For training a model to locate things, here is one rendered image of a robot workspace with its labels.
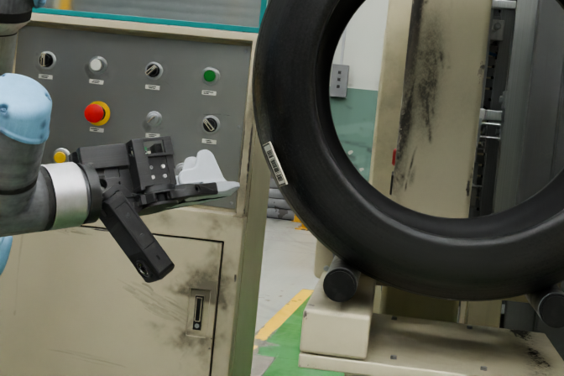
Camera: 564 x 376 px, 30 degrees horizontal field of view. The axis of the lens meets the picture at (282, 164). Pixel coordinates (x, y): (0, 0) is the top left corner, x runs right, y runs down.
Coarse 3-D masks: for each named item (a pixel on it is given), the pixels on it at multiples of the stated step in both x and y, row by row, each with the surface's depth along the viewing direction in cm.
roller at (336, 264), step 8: (336, 256) 154; (336, 264) 142; (344, 264) 142; (328, 272) 139; (336, 272) 138; (344, 272) 137; (352, 272) 139; (360, 272) 150; (328, 280) 138; (336, 280) 138; (344, 280) 138; (352, 280) 137; (328, 288) 138; (336, 288) 138; (344, 288) 138; (352, 288) 137; (328, 296) 138; (336, 296) 138; (344, 296) 138
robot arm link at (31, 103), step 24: (0, 96) 106; (24, 96) 107; (48, 96) 109; (0, 120) 105; (24, 120) 105; (48, 120) 108; (0, 144) 107; (24, 144) 107; (0, 168) 109; (24, 168) 110; (0, 192) 111
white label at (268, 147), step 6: (264, 144) 139; (270, 144) 136; (270, 150) 137; (270, 156) 138; (276, 156) 136; (270, 162) 139; (276, 162) 136; (276, 168) 138; (276, 174) 139; (282, 174) 136; (282, 180) 137
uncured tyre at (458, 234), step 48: (288, 0) 137; (336, 0) 134; (288, 48) 136; (336, 48) 165; (288, 96) 136; (288, 144) 136; (336, 144) 163; (288, 192) 140; (336, 192) 135; (336, 240) 138; (384, 240) 135; (432, 240) 134; (480, 240) 133; (528, 240) 133; (432, 288) 138; (480, 288) 136; (528, 288) 137
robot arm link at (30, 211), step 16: (48, 176) 117; (32, 192) 114; (48, 192) 116; (0, 208) 112; (16, 208) 113; (32, 208) 115; (48, 208) 116; (0, 224) 113; (16, 224) 114; (32, 224) 116; (48, 224) 117
